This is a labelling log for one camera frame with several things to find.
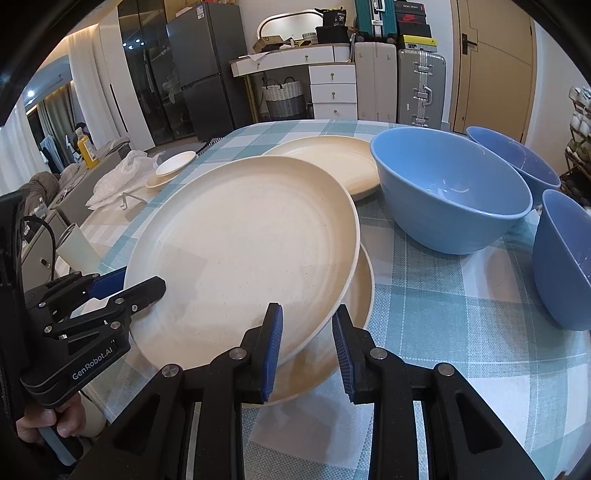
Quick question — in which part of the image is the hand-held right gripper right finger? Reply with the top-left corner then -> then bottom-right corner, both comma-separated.
331,304 -> 548,480

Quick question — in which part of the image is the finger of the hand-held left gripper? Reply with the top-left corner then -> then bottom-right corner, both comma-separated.
25,267 -> 127,309
42,276 -> 168,343

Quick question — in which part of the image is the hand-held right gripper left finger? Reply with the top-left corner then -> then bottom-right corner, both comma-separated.
69,302 -> 284,480

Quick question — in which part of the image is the large cream plate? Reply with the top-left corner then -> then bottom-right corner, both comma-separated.
261,136 -> 384,202
124,156 -> 362,370
265,240 -> 376,407

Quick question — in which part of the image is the blue bowl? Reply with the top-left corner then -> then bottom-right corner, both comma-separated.
465,126 -> 562,208
532,189 -> 591,331
369,127 -> 534,256

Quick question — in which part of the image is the person's left hand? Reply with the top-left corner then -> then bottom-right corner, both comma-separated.
15,392 -> 88,445

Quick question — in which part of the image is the white paper roll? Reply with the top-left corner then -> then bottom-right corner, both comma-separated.
58,223 -> 100,273

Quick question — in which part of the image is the grey sofa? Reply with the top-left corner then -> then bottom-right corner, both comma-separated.
55,143 -> 132,222

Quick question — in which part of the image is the white plastic bag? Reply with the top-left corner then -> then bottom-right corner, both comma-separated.
87,150 -> 162,210

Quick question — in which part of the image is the small cream plate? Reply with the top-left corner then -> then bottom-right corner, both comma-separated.
145,161 -> 185,190

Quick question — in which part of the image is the small white plate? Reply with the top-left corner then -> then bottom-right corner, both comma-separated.
155,151 -> 198,177

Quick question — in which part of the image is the yellow bottle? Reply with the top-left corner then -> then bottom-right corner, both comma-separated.
76,128 -> 100,169

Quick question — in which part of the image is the dark glass door cabinet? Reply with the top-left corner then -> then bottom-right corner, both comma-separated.
117,0 -> 197,141

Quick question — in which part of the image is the dark grey refrigerator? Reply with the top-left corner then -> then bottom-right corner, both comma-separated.
165,2 -> 252,142

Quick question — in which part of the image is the white grey woven basket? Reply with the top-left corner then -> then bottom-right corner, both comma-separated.
261,78 -> 305,118

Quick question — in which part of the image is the white drawer dresser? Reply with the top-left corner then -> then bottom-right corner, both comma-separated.
230,44 -> 358,123

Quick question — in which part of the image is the beige suitcase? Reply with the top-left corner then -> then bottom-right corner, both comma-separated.
353,41 -> 399,121

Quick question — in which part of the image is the silver suitcase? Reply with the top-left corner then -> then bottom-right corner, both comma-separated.
397,48 -> 448,127

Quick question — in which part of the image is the black duffel bag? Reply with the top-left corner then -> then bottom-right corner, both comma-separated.
315,25 -> 354,45

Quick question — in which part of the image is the black yellow shoe box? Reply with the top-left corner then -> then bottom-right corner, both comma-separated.
397,36 -> 438,51

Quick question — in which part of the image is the shoe rack with shoes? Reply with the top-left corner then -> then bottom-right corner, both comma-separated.
558,85 -> 591,208

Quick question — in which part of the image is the tan wooden door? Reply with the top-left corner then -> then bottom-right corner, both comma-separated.
450,0 -> 539,144

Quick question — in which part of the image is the green suitcase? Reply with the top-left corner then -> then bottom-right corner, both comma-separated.
355,0 -> 398,43

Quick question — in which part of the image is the black red shoe box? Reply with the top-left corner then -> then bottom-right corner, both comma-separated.
396,2 -> 432,23

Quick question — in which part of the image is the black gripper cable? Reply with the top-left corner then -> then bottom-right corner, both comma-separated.
25,215 -> 58,280

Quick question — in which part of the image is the arched gold frame mirror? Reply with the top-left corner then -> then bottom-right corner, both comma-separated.
257,11 -> 326,41

